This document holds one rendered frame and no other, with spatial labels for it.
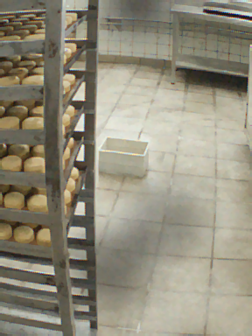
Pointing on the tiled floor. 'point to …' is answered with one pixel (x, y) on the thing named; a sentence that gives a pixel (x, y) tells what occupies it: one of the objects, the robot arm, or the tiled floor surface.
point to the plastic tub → (123, 157)
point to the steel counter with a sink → (186, 9)
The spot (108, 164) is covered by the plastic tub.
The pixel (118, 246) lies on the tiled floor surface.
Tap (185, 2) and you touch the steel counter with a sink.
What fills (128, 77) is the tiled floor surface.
